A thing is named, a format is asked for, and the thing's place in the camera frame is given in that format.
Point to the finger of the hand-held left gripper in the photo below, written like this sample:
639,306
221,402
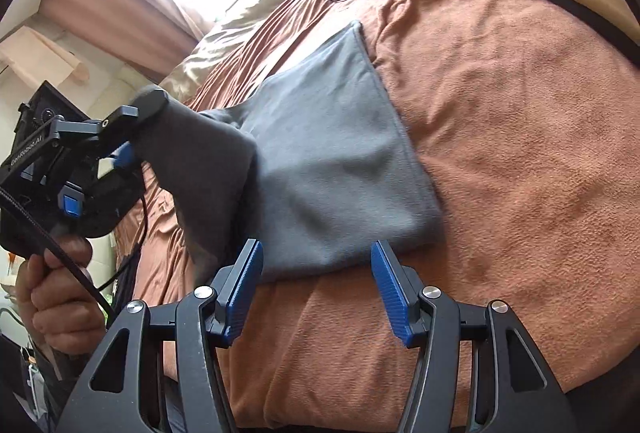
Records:
145,105
121,160

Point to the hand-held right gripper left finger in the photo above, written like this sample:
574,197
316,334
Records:
242,288

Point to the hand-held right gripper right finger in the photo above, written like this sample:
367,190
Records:
392,293

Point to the grey t-shirt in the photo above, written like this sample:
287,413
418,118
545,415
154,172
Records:
325,163

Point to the person's left hand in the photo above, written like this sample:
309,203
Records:
55,308

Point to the pink curtain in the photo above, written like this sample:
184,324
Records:
125,13

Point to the cream hanging cloth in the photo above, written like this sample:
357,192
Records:
40,55

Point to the bed with orange cover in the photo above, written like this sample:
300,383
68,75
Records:
500,163

